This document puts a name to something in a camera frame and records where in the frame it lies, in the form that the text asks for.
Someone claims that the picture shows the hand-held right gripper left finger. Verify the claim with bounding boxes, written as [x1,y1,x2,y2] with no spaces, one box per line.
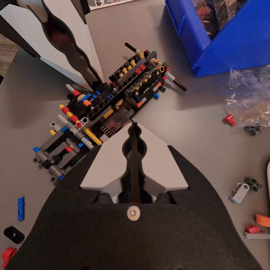
[80,122,135,204]

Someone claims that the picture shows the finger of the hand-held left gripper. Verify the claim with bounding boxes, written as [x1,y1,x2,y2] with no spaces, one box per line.
[0,4,95,91]
[41,0,104,85]

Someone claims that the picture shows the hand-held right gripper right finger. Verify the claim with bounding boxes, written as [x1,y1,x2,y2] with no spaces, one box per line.
[135,122,189,203]

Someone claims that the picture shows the lego vehicle chassis assembly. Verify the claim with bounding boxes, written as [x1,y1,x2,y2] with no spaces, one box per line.
[32,42,188,183]

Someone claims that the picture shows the lego instruction booklet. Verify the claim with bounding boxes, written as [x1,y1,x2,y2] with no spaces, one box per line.
[89,0,136,11]

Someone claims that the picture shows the light grey lego beam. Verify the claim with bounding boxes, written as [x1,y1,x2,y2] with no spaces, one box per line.
[229,183,250,204]

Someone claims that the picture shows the red lego bush piece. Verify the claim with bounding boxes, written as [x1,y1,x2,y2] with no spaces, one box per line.
[223,114,237,126]

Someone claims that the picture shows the dark grey lego connector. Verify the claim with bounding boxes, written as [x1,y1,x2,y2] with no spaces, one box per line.
[244,177,263,192]
[244,125,262,135]

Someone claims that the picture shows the long blue lego pin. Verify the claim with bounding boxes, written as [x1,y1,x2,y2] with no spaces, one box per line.
[17,197,25,221]

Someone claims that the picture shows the black lego beam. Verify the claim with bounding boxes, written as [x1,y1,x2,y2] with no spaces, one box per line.
[3,226,25,244]

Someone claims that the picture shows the orange lego piece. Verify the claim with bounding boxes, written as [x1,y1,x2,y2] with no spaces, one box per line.
[255,214,270,227]

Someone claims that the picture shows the grey lego axle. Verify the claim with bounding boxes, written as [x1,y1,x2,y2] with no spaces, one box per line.
[244,232,270,239]

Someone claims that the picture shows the red lego cone piece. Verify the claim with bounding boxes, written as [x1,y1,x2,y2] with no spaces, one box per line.
[1,247,17,268]

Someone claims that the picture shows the white rounded tray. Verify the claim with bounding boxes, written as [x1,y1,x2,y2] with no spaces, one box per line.
[266,160,270,208]

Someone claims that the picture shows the clear plastic bag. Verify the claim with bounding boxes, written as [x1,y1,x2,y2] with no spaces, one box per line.
[213,65,270,128]

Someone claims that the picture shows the blue plastic storage bin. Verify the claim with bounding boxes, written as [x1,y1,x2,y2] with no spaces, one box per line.
[165,0,270,78]

